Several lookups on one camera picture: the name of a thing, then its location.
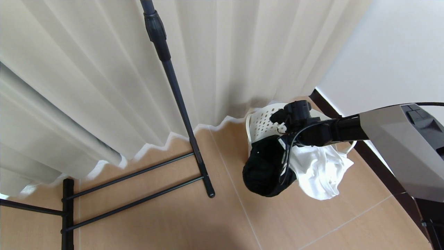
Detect black drawstring shorts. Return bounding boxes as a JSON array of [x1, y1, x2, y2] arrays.
[[242, 134, 298, 198]]

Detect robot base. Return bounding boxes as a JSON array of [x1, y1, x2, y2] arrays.
[[414, 198, 444, 250]]

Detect white laundry basket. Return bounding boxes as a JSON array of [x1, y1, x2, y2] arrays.
[[245, 102, 357, 157]]

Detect black clothes rack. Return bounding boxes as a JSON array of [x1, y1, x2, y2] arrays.
[[0, 0, 216, 250]]

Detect beige curtain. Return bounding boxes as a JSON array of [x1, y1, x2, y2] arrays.
[[0, 0, 374, 199]]

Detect white garment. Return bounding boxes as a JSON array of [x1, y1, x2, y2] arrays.
[[288, 143, 355, 201]]

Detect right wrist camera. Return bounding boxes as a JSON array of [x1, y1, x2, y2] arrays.
[[270, 108, 291, 125]]

